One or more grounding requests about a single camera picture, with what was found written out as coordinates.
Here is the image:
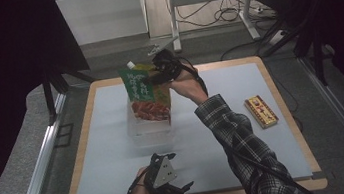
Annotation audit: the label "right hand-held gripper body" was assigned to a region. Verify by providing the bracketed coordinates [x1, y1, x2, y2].
[145, 35, 186, 86]

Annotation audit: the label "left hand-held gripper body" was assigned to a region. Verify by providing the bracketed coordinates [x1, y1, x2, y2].
[139, 149, 188, 194]

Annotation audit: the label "green and red snack packet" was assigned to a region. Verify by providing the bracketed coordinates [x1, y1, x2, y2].
[117, 62, 173, 127]

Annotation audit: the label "clear plastic container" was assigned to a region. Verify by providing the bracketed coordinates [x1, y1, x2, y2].
[122, 90, 178, 150]

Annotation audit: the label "person's right hand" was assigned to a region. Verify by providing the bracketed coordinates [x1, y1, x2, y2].
[168, 65, 211, 109]

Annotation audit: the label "light grey table mat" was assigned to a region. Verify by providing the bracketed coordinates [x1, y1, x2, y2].
[57, 56, 315, 194]

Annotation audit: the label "white panel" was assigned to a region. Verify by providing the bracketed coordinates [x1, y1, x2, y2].
[55, 0, 150, 49]

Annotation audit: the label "small red and gold box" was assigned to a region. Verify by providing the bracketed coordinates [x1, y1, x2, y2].
[243, 92, 281, 131]

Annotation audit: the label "black stand legs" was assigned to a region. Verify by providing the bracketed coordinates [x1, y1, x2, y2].
[39, 61, 102, 127]
[252, 0, 344, 95]

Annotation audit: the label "white power strip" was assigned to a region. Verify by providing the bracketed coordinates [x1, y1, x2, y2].
[266, 28, 289, 47]

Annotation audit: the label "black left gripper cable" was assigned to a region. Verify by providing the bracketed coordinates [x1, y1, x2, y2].
[119, 175, 150, 194]

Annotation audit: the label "black floor cable bundle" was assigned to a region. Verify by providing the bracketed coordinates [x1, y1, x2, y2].
[163, 0, 280, 35]

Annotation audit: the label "black square floor bracket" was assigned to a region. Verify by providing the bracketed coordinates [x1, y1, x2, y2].
[52, 122, 78, 150]

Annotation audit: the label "thin black cable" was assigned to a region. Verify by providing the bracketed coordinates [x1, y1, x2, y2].
[270, 69, 305, 136]

